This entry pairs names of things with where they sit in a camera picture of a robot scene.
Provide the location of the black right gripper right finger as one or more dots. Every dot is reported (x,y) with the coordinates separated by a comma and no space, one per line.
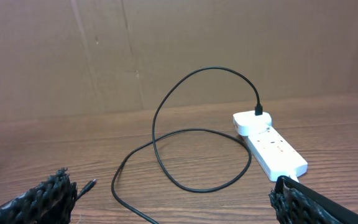
(295,203)

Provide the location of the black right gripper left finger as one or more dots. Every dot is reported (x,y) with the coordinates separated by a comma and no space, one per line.
(51,202)

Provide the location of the white charger adapter plug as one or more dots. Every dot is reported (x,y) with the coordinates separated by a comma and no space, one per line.
(247,123)

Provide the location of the white power strip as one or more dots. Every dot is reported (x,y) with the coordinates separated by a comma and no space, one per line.
(276,156)

